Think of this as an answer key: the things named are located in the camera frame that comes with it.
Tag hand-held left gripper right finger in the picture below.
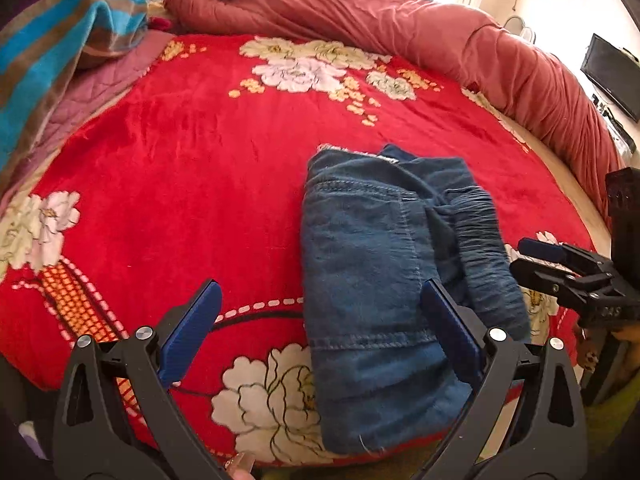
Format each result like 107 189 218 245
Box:
415 279 588 480

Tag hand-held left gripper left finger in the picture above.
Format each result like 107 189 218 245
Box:
52 279 236 480

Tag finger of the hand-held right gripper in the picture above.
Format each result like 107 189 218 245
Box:
517 237 613 275
509 257 601 307

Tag blue pants with lace hem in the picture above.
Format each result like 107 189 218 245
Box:
300 144 532 455

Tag beige bed sheet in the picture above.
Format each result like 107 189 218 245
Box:
492 105 613 246

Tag dark television cabinet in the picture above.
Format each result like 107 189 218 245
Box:
592 95 638 158

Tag black flat screen television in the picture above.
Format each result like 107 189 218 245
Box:
580 34 640 122

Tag light green cloth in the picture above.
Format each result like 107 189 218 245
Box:
582 380 640 461

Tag red floral blanket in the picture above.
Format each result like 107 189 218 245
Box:
0 34 598 466

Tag white round object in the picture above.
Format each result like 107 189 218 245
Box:
502 15 537 45

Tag pink quilted pillow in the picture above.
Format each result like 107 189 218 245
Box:
0 30 176 211

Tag reddish brown quilt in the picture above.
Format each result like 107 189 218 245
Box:
164 0 626 231

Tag striped towel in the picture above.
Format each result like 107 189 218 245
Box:
0 0 150 171

